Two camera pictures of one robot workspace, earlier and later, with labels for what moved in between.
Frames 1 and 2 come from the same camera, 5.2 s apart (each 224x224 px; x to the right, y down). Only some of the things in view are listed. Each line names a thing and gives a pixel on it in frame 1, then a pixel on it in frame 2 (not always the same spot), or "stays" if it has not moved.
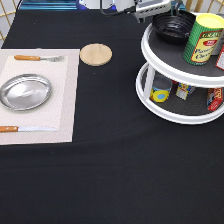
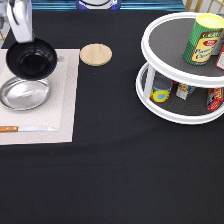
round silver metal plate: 25,92 stays
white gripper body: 143,8 → 19,16
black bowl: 174,28 → 32,61
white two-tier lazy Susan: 175,91 stays
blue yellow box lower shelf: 184,90 stays
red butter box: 214,98 stays
